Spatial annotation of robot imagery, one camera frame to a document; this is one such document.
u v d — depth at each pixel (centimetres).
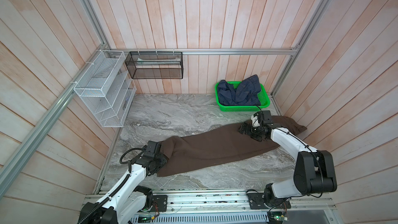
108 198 43
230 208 73
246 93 110
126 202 55
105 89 67
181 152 88
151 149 66
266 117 72
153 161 64
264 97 111
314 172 44
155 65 104
